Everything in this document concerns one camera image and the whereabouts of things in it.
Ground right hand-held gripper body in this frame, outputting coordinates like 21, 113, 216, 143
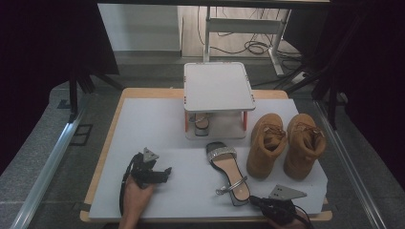
259, 184, 309, 226

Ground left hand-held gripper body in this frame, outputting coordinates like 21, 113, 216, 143
130, 146, 169, 189

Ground rhinestone strap block-heel sandal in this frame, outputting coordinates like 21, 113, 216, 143
205, 141, 252, 207
188, 112, 213, 137

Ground tan suede lace-up boot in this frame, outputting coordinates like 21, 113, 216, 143
245, 113, 288, 180
283, 113, 328, 181

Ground white two-tier shoe rack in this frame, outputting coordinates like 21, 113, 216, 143
182, 61, 257, 141

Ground person's right hand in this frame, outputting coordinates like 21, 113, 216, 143
266, 208, 312, 229

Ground person's left hand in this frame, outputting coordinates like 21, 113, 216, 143
122, 175, 158, 221

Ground black tripod stand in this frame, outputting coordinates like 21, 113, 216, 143
67, 61, 124, 116

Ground white power strip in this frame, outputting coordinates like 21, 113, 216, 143
290, 71, 309, 85

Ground black metal stand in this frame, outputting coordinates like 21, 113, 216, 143
285, 12, 367, 130

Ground black curtain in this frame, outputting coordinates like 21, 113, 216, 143
0, 0, 120, 177
282, 0, 405, 192

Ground left hand-held gripper black cable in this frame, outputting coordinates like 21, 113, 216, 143
118, 154, 138, 218

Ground hand-held gripper black cable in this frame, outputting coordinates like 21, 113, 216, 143
118, 154, 138, 218
293, 204, 315, 229

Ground right hand-held gripper black cable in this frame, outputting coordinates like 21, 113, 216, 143
293, 204, 315, 229

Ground aluminium frame rail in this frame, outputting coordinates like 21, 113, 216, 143
314, 99, 388, 229
11, 109, 86, 229

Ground black floor cables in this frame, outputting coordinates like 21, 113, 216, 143
196, 6, 303, 62

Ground white metal desk frame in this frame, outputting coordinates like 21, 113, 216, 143
202, 6, 292, 76

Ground black overhead frame bar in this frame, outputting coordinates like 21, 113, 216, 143
96, 0, 332, 10

